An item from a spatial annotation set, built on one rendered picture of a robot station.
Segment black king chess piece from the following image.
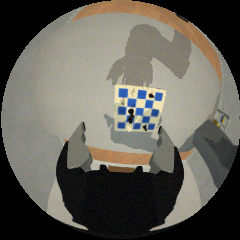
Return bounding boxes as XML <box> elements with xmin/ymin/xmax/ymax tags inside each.
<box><xmin>128</xmin><ymin>109</ymin><xmax>135</xmax><ymax>118</ymax></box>

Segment blue and cream chessboard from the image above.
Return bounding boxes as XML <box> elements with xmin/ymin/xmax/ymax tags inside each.
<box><xmin>115</xmin><ymin>84</ymin><xmax>166</xmax><ymax>132</ymax></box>

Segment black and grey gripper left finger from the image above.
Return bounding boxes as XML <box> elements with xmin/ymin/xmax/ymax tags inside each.
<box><xmin>56</xmin><ymin>122</ymin><xmax>93</xmax><ymax>203</ymax></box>

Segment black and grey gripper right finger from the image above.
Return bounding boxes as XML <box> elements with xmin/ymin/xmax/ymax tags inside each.
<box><xmin>149</xmin><ymin>126</ymin><xmax>184</xmax><ymax>207</ymax></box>

